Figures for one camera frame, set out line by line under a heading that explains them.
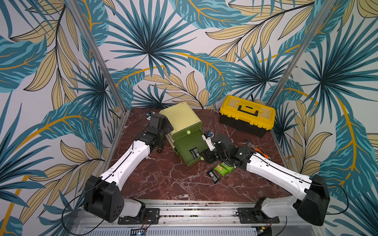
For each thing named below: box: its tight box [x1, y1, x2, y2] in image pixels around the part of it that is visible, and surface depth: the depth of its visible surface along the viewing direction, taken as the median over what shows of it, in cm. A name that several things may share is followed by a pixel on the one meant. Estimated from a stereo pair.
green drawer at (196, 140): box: [174, 129, 209, 167], surface depth 89 cm
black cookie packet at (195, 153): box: [189, 147, 201, 160], surface depth 90 cm
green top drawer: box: [172, 121, 203, 141], surface depth 85 cm
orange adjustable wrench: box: [245, 140, 272, 161], surface depth 102 cm
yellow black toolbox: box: [219, 95, 276, 138], surface depth 100 cm
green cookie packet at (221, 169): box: [214, 164, 229, 178], surface depth 90 cm
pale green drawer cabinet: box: [158, 101, 209, 162], surface depth 89 cm
